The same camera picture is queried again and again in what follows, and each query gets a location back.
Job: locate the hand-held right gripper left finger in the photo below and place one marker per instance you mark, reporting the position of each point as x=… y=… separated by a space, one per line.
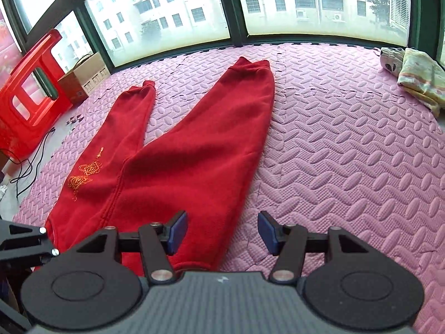
x=178 y=232

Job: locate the white louvred vent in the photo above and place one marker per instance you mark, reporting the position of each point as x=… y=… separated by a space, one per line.
x=399 y=0

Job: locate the red plastic stool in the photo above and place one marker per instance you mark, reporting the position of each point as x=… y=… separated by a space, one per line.
x=45 y=108

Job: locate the white patterned cloth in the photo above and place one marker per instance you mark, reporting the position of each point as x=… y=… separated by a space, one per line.
x=391 y=58

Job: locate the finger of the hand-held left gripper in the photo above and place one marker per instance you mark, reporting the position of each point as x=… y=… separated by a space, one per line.
x=24 y=247

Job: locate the red pants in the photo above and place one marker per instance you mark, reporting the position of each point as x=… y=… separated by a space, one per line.
x=191 y=146

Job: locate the dark green window frame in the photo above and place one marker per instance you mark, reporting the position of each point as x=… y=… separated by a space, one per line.
x=236 y=7

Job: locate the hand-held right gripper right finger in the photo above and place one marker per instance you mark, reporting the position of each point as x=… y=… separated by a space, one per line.
x=268 y=232

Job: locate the pink foam mat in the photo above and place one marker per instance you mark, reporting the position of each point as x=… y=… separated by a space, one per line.
x=347 y=146

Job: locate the apartment building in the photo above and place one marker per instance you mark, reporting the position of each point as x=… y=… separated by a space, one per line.
x=180 y=3

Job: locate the yellow floral cloth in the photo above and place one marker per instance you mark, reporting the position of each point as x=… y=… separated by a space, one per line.
x=422 y=73

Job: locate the cardboard box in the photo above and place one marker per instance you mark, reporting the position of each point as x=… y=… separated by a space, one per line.
x=87 y=73

